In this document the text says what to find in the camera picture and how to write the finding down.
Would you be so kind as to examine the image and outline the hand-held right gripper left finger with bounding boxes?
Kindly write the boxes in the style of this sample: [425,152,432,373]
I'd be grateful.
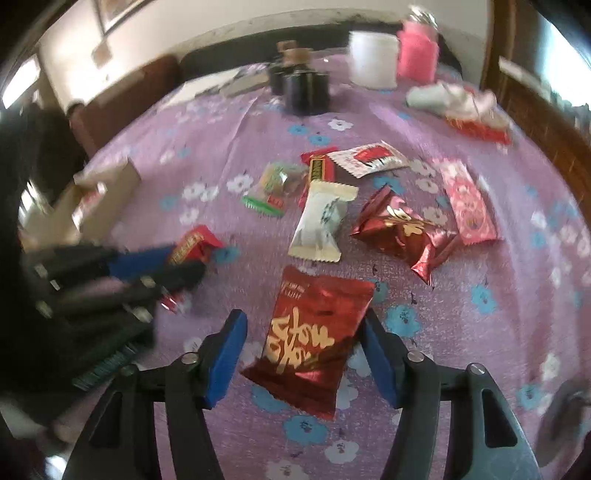
[62,308,249,480]

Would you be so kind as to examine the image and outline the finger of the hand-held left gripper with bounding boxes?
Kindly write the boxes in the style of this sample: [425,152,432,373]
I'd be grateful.
[122,262,207,302]
[113,244,178,280]

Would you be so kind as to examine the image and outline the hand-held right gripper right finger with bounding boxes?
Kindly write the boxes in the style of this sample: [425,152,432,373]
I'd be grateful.
[361,308,544,480]

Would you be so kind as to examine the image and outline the red candy with dark label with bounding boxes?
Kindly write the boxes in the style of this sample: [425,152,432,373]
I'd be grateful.
[299,147,339,208]
[167,224,225,267]

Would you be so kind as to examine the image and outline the large red gold-print snack packet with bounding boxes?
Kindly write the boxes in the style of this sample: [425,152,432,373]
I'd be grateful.
[240,265,376,421]

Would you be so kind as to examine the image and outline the cardboard box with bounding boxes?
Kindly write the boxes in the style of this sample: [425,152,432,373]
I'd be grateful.
[22,157,142,252]

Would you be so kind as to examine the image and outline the red foil snack packet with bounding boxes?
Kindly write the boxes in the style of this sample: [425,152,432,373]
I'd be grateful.
[350,184,461,285]

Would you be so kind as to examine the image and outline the clear green snack packet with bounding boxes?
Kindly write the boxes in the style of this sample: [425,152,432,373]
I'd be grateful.
[242,161,308,217]

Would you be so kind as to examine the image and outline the cream white snack packet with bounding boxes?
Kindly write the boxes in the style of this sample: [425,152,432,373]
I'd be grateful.
[288,180,359,264]

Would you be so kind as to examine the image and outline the pink patterned snack packet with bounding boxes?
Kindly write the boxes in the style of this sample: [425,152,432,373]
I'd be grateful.
[438,158,502,245]

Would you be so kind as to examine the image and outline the white packet with red rectangle print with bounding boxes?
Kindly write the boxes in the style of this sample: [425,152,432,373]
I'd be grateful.
[329,140,410,179]

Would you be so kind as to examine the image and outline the purple floral tablecloth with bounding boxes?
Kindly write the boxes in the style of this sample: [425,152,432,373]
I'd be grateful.
[44,48,585,480]

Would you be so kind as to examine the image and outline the brown armchair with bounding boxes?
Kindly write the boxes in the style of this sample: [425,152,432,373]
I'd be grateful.
[67,54,183,155]

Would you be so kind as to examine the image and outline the white paper sheet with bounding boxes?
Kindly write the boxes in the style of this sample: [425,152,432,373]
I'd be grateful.
[174,68,269,101]

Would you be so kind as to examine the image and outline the black sofa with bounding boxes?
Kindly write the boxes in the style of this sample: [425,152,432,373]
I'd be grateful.
[178,21,462,81]

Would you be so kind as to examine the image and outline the crumpled plastic bags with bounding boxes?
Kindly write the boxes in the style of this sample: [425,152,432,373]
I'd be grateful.
[405,80,514,145]

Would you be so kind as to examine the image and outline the pink white box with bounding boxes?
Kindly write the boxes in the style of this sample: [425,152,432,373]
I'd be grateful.
[348,31,400,90]

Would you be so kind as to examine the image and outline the pink container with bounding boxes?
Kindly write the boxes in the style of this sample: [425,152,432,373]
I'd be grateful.
[397,6,438,85]

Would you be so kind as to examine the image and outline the framed wall picture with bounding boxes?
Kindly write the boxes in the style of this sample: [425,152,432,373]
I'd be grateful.
[92,0,155,34]

